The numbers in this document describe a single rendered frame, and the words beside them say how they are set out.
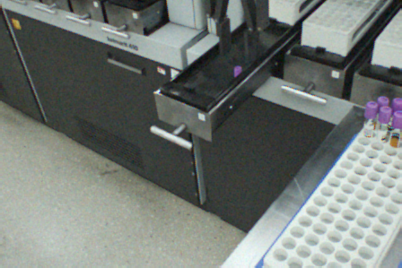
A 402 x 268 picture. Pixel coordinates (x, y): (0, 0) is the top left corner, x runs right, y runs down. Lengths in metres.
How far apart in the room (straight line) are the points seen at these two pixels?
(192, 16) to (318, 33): 0.39
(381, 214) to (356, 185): 0.05
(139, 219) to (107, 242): 0.14
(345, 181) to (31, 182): 1.57
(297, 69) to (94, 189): 1.12
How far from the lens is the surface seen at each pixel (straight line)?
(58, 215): 1.82
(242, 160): 1.26
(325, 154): 0.72
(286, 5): 1.05
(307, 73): 0.98
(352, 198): 0.59
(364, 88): 0.94
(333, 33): 0.95
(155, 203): 1.75
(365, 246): 0.55
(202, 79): 0.91
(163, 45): 1.20
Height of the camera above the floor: 1.32
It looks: 39 degrees down
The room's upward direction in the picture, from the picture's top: 6 degrees counter-clockwise
